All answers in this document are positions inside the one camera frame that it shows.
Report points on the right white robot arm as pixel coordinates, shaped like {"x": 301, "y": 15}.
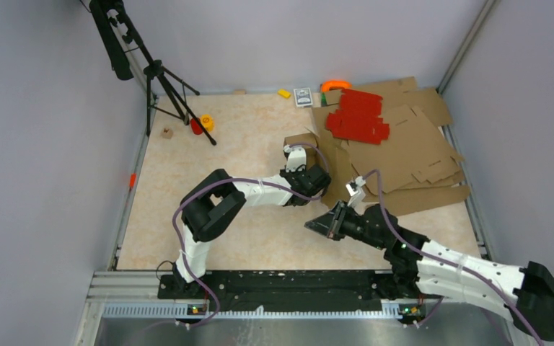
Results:
{"x": 522, "y": 295}

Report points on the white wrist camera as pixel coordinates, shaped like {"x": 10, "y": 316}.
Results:
{"x": 355, "y": 189}
{"x": 296, "y": 158}

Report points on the red cardboard box blank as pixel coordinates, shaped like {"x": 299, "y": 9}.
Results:
{"x": 358, "y": 118}

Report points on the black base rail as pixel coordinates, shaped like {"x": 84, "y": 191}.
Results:
{"x": 299, "y": 293}

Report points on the yellow and red toy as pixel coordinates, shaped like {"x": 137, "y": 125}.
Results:
{"x": 207, "y": 123}

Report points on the brown cardboard box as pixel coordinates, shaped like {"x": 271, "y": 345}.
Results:
{"x": 335, "y": 160}

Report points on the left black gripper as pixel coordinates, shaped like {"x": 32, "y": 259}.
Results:
{"x": 301, "y": 169}

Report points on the stack of brown cardboard blanks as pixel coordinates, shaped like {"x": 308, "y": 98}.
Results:
{"x": 419, "y": 170}

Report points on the black tripod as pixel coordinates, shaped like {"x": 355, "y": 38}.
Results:
{"x": 120, "y": 37}

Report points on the yellow block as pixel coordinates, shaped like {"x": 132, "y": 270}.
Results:
{"x": 284, "y": 93}

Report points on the small wooden block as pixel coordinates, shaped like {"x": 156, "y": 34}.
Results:
{"x": 167, "y": 133}

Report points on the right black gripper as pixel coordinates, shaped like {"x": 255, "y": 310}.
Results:
{"x": 330, "y": 223}

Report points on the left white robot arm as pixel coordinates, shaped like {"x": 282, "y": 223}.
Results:
{"x": 210, "y": 207}

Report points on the small orange clip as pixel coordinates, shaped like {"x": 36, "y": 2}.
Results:
{"x": 132, "y": 181}

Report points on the playing card deck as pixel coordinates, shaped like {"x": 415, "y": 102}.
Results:
{"x": 303, "y": 97}

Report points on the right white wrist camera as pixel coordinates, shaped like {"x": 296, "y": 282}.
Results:
{"x": 355, "y": 189}

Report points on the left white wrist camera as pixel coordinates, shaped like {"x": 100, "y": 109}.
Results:
{"x": 296, "y": 158}

